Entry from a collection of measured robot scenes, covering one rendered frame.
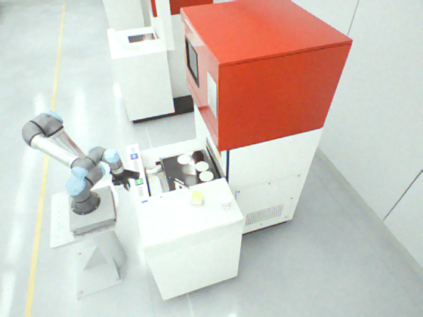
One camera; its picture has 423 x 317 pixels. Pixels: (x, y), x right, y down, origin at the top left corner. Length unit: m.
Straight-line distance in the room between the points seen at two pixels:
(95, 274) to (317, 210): 2.19
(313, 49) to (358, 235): 1.99
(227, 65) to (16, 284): 2.55
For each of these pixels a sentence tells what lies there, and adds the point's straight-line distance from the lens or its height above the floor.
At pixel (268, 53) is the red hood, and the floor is 1.82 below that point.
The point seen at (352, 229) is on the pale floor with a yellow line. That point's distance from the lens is 3.14.
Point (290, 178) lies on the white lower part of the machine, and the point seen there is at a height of 0.75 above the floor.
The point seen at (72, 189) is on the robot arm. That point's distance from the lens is 1.95.
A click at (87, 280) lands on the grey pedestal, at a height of 0.01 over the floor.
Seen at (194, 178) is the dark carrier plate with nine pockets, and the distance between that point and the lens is 2.06.
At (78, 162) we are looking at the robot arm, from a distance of 1.69.
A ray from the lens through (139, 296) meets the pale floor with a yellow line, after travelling 2.68.
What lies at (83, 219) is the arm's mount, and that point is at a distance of 2.07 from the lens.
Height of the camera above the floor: 2.47
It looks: 46 degrees down
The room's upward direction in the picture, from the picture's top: 2 degrees counter-clockwise
